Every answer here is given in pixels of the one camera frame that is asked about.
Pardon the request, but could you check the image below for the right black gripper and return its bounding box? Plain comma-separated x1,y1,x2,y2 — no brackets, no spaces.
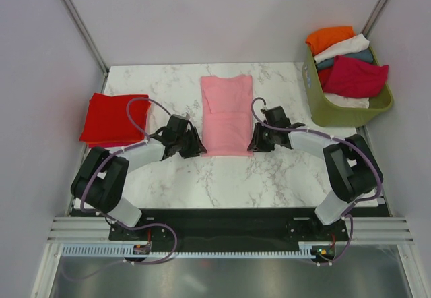
247,122,277,152

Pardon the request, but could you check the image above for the pink t-shirt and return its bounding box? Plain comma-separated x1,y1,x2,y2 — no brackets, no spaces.
201,75,253,157

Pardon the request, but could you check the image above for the red t-shirt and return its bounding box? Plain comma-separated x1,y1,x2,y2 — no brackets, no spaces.
317,67,332,88
79,93,150,144

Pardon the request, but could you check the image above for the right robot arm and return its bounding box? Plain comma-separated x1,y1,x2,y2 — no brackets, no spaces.
248,106,383,240

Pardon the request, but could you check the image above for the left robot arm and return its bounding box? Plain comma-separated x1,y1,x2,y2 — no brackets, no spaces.
71,115,207,239

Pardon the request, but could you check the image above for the olive green plastic basket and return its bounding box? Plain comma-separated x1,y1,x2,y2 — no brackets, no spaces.
302,47,393,127

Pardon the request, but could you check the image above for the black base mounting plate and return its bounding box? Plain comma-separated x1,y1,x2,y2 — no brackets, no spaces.
69,206,393,254

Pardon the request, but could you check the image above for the white cloth basket bottom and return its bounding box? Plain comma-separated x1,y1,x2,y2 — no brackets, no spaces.
324,93,370,109

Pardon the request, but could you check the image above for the red t-shirt in basket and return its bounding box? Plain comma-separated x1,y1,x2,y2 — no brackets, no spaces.
317,67,332,88

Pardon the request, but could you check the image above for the crimson t-shirt in basket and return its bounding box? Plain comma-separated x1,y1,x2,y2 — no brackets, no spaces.
323,55,389,98

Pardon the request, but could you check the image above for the orange t-shirt in basket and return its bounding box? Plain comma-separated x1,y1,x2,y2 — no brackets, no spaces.
305,26,356,55

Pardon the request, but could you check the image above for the teal t-shirt in basket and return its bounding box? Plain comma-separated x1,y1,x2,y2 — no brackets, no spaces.
315,49,374,71

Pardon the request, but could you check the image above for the white t-shirt in basket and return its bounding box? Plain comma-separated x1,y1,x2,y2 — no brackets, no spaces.
314,34,370,64

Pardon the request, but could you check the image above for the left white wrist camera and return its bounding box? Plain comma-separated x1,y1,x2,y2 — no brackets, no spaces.
183,113,191,123

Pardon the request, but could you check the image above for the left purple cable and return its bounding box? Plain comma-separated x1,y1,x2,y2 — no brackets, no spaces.
63,97,179,282

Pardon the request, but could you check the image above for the white slotted cable duct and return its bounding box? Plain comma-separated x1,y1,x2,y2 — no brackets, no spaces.
61,243,327,259

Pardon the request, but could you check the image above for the right aluminium frame post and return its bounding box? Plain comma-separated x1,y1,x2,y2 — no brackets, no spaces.
361,0,390,37

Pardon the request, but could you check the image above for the aluminium frame post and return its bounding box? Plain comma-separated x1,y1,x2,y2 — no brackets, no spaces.
60,0,109,77
361,0,390,37

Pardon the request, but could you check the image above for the left aluminium frame post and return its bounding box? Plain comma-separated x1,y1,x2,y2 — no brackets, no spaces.
60,0,109,77

